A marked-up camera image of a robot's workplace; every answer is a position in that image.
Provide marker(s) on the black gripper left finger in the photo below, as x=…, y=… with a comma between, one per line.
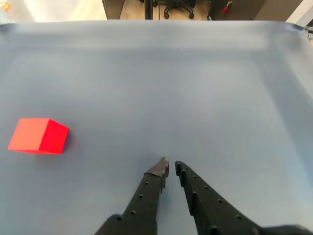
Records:
x=144, y=200

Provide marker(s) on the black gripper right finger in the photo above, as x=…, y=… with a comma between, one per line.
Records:
x=210, y=210

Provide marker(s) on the red cube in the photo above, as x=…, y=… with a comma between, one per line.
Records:
x=29, y=134

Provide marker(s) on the black stand pole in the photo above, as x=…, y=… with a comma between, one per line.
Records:
x=148, y=9

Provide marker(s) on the black swivel chair base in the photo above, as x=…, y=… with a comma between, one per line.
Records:
x=178, y=6

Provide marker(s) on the small red object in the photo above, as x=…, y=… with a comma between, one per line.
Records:
x=227, y=7

